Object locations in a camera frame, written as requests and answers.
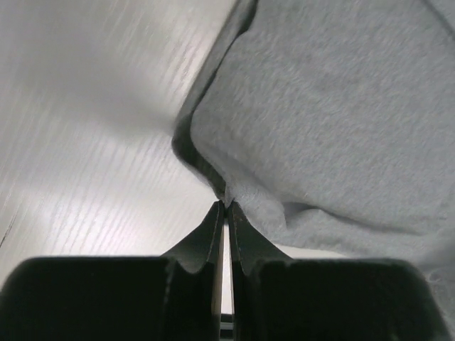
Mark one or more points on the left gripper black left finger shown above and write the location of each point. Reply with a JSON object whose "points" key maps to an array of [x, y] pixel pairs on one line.
{"points": [[175, 296]]}

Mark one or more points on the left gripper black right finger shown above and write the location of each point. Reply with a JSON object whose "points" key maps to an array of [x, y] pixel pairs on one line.
{"points": [[276, 297]]}

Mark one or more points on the grey t shirt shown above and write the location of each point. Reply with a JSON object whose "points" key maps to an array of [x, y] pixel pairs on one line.
{"points": [[331, 124]]}

